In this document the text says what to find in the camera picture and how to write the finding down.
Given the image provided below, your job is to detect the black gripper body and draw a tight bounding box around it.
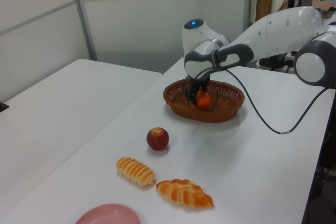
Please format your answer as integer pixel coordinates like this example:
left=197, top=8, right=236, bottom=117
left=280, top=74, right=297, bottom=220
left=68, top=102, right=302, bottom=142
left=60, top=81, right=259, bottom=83
left=186, top=73, right=211, bottom=88

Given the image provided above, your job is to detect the white side table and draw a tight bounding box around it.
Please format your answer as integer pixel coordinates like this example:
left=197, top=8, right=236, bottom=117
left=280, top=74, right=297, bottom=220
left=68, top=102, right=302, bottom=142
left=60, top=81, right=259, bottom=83
left=0, top=58, right=163, bottom=217

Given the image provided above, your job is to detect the orange toy mandarin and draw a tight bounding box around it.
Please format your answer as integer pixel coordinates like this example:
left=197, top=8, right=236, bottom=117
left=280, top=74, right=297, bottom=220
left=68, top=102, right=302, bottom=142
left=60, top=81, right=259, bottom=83
left=196, top=90, right=212, bottom=110

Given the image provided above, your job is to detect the braided toy bread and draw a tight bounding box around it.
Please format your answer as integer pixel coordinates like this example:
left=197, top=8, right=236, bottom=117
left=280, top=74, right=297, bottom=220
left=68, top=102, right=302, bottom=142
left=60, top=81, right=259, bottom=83
left=155, top=179, right=215, bottom=210

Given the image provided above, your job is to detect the red toy apple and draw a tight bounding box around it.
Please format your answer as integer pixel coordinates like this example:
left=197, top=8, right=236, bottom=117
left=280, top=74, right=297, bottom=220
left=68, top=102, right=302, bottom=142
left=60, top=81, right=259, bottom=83
left=146, top=127, right=170, bottom=152

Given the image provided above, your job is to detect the pink plate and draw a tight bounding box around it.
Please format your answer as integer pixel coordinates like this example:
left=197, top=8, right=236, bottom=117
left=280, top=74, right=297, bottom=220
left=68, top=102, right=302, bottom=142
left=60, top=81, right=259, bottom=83
left=75, top=203, right=142, bottom=224

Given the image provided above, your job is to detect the open cardboard box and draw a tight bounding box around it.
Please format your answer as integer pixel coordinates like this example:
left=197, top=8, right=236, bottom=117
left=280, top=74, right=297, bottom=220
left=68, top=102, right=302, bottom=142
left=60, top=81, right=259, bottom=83
left=311, top=0, right=336, bottom=12

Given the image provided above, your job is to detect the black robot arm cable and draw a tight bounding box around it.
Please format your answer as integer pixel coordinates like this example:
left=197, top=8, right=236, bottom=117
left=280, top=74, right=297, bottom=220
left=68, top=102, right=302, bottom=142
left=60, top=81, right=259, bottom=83
left=195, top=50, right=330, bottom=135

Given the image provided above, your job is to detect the white partition panel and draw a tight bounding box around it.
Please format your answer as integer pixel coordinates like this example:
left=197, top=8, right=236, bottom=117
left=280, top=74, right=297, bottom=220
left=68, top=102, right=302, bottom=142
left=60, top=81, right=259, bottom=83
left=76, top=0, right=253, bottom=74
left=0, top=0, right=94, bottom=103

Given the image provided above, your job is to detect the brown wooden board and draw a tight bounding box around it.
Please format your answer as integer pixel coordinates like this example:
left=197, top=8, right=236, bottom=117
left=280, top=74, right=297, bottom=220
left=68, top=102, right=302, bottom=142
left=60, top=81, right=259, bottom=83
left=256, top=0, right=274, bottom=22

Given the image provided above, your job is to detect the striped toy bread roll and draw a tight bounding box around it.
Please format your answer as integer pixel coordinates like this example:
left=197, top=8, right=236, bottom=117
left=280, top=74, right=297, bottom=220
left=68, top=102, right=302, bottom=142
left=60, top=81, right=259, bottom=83
left=116, top=157, right=157, bottom=187

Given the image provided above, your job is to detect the brown woven basket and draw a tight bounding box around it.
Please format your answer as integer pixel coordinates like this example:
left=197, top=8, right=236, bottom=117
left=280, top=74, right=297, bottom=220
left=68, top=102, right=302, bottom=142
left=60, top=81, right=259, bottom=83
left=163, top=78, right=246, bottom=124

